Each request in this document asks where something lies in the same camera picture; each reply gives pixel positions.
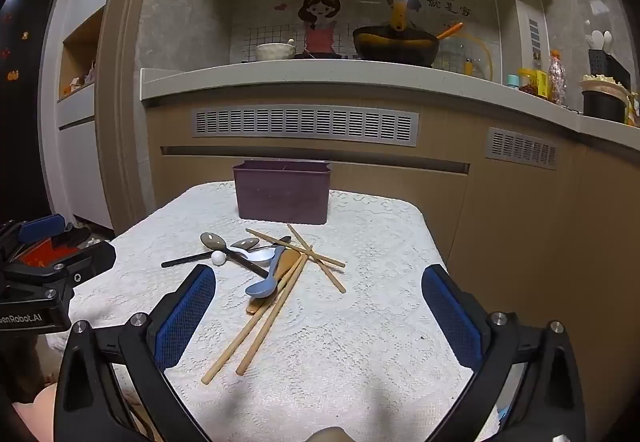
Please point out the white cabinet with niche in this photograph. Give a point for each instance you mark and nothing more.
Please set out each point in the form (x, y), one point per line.
(75, 146)

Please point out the small grey spoon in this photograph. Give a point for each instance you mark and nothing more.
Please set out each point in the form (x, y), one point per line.
(246, 243)

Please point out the clear bottle with orange cap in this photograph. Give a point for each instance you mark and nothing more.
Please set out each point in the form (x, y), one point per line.
(556, 76)

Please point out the cartoon girl wall sticker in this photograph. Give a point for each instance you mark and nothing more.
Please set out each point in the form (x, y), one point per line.
(320, 26)

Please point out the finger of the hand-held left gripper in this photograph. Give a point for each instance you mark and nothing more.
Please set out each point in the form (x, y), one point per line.
(95, 257)
(42, 227)

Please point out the cream lid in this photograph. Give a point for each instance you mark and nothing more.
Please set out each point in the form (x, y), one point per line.
(600, 81)

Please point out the cream bowl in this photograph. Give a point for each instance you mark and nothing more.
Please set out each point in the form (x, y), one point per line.
(274, 51)

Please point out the black pot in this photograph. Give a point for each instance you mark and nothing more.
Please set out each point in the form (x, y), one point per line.
(602, 106)

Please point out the long grey vent grille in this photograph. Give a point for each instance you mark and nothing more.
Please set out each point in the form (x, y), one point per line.
(305, 123)

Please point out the grey kitchen countertop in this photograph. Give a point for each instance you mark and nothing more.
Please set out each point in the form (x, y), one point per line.
(300, 79)

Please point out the person's pink clothed leg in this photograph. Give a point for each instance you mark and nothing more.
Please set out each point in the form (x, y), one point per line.
(40, 414)

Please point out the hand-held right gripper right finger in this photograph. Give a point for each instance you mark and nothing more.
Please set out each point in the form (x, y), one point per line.
(450, 317)

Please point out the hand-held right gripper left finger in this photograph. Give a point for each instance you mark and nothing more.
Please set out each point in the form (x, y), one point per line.
(185, 317)

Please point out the black refrigerator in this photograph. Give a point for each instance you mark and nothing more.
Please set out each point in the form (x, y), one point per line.
(25, 121)

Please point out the purple utensil container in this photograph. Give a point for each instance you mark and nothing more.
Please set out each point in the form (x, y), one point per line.
(282, 194)

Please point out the small yellow bottle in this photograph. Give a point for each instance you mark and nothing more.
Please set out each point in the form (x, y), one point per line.
(468, 66)

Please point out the silver metal spoon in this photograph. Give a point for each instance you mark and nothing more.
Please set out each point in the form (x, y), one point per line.
(260, 256)

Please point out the black utensil holder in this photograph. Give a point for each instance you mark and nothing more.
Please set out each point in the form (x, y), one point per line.
(607, 69)

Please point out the blue spoon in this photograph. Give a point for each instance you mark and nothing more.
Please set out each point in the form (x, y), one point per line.
(261, 289)

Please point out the wooden chopstick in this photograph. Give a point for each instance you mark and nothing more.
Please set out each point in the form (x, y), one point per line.
(330, 261)
(255, 347)
(330, 272)
(235, 347)

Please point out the brown dog figure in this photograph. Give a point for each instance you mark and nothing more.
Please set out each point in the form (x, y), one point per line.
(398, 14)

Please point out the black wok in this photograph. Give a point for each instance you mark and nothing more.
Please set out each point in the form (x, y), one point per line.
(395, 46)

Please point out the teal lid jar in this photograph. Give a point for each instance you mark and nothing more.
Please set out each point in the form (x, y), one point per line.
(513, 81)

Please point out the wooden spoon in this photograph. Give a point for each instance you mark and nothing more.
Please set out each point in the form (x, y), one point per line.
(285, 267)

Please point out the yellow container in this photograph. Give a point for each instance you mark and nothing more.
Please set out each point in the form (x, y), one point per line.
(534, 81)

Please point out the short grey vent grille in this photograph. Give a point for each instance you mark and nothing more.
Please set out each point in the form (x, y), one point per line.
(522, 148)

